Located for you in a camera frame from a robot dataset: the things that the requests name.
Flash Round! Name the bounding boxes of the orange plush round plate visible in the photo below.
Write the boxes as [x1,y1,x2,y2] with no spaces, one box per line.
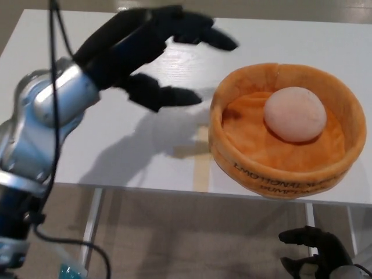
[209,62,366,200]

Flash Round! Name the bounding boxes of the grey metal beam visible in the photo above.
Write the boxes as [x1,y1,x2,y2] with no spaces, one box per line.
[43,232,76,268]

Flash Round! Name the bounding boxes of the white table leg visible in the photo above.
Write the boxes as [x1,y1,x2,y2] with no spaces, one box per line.
[81,188,104,262]
[345,205,360,251]
[305,202,317,233]

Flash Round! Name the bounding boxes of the beige masking tape cross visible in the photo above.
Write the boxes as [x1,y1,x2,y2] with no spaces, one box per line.
[174,127,214,192]

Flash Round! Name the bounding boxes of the teal plastic piece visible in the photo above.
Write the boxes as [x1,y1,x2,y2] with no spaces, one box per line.
[58,261,88,279]

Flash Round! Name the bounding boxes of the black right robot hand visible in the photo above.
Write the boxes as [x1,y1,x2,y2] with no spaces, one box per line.
[278,226,355,279]

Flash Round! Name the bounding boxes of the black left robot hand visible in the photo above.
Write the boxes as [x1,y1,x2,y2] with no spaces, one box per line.
[71,8,241,113]

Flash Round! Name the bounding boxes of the pink round plush toy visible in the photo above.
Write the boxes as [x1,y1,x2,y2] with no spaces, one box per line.
[263,86,327,143]

